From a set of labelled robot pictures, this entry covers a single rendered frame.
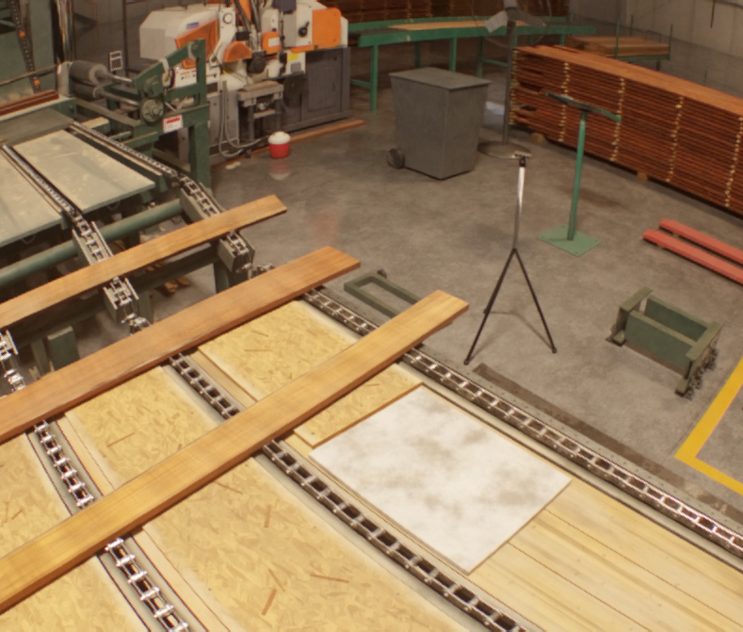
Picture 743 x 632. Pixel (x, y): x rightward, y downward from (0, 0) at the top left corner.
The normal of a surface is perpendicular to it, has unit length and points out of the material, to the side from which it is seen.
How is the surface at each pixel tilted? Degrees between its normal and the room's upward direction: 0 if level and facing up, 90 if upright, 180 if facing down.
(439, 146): 94
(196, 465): 0
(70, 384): 0
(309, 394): 0
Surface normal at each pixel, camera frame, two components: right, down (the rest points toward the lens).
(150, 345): 0.03, -0.85
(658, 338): -0.71, 0.36
